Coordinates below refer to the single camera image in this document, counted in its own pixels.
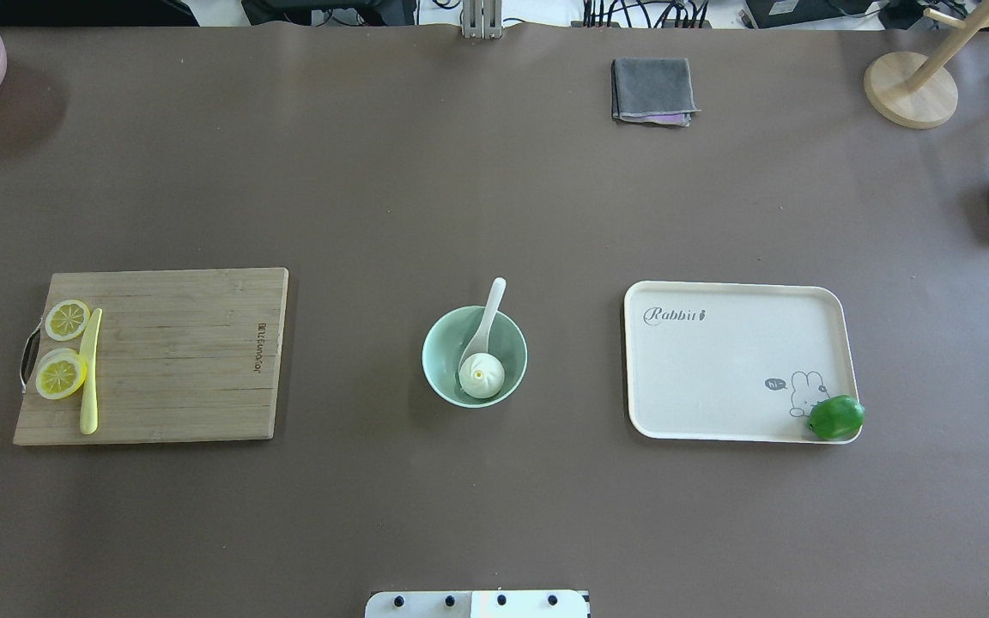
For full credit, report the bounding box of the yellow plastic knife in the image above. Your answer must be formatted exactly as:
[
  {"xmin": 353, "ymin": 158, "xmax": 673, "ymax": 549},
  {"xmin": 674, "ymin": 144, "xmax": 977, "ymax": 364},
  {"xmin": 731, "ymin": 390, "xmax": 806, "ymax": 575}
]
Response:
[{"xmin": 79, "ymin": 306, "xmax": 103, "ymax": 435}]

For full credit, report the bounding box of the green round toy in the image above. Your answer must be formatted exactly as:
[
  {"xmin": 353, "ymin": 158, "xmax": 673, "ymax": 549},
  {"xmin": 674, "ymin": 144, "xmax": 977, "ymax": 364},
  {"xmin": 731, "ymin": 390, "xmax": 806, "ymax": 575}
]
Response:
[{"xmin": 808, "ymin": 395, "xmax": 866, "ymax": 441}]

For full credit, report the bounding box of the wooden cutting board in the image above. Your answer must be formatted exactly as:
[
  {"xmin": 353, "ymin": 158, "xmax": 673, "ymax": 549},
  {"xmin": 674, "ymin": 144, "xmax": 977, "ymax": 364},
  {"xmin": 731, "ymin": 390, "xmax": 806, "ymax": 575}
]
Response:
[{"xmin": 13, "ymin": 267, "xmax": 289, "ymax": 445}]

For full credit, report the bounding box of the grey folded cloth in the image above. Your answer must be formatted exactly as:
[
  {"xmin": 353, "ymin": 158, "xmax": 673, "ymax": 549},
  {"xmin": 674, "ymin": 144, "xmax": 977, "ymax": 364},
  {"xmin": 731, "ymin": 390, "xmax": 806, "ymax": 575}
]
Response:
[{"xmin": 611, "ymin": 58, "xmax": 699, "ymax": 128}]

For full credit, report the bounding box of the single lemon slice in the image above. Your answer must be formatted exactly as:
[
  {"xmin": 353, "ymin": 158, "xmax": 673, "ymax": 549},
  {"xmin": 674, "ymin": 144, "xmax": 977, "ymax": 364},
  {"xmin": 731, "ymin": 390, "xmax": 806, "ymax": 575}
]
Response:
[{"xmin": 44, "ymin": 299, "xmax": 93, "ymax": 342}]

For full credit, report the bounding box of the white ceramic spoon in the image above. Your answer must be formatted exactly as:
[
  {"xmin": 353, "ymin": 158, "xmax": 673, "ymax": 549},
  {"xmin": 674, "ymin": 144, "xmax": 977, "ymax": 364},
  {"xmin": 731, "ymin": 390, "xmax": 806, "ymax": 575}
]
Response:
[{"xmin": 457, "ymin": 277, "xmax": 507, "ymax": 368}]

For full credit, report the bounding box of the mint green bowl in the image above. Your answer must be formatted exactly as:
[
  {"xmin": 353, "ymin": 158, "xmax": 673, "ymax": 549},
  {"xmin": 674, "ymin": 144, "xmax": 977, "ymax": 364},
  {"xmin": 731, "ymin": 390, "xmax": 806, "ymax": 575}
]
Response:
[{"xmin": 422, "ymin": 306, "xmax": 529, "ymax": 409}]

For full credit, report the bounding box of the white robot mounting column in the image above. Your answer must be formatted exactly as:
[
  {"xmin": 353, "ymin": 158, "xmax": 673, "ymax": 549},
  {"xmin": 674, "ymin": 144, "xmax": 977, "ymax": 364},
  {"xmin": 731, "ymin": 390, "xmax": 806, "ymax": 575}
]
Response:
[{"xmin": 364, "ymin": 588, "xmax": 592, "ymax": 617}]

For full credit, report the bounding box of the lemon slice stack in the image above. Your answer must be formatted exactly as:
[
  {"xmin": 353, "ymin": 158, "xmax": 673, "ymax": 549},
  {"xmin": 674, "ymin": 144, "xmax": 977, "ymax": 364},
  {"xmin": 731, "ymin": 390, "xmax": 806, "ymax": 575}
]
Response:
[{"xmin": 33, "ymin": 348, "xmax": 88, "ymax": 400}]

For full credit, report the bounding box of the aluminium frame post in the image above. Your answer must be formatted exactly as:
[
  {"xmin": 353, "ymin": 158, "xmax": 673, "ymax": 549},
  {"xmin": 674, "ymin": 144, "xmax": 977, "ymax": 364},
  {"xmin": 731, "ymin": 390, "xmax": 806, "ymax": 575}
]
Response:
[{"xmin": 460, "ymin": 0, "xmax": 503, "ymax": 39}]

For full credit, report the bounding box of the white rectangular tray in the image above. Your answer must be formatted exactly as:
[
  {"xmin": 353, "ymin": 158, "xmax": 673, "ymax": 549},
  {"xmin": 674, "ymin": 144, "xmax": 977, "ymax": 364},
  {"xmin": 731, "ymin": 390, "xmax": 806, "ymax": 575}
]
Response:
[{"xmin": 623, "ymin": 281, "xmax": 859, "ymax": 445}]

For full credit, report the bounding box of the wooden cup stand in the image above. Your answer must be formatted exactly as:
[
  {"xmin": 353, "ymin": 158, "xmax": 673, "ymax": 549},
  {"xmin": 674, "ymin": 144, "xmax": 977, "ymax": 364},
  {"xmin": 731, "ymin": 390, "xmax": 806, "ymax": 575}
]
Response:
[{"xmin": 863, "ymin": 1, "xmax": 989, "ymax": 130}]

